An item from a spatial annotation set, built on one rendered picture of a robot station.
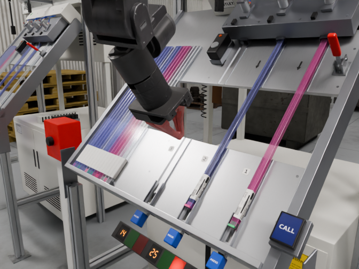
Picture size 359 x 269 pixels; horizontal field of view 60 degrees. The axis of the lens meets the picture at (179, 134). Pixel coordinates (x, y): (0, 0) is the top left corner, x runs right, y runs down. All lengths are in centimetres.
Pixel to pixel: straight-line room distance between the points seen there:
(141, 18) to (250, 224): 40
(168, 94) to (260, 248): 31
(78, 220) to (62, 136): 38
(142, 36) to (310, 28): 49
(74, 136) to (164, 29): 92
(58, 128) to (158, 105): 87
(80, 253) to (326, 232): 78
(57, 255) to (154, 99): 151
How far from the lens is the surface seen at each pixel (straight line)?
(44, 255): 194
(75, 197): 108
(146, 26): 45
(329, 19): 80
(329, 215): 99
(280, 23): 85
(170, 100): 51
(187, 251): 119
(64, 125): 134
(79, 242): 116
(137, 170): 81
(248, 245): 59
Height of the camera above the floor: 106
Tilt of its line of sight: 15 degrees down
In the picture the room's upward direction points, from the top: straight up
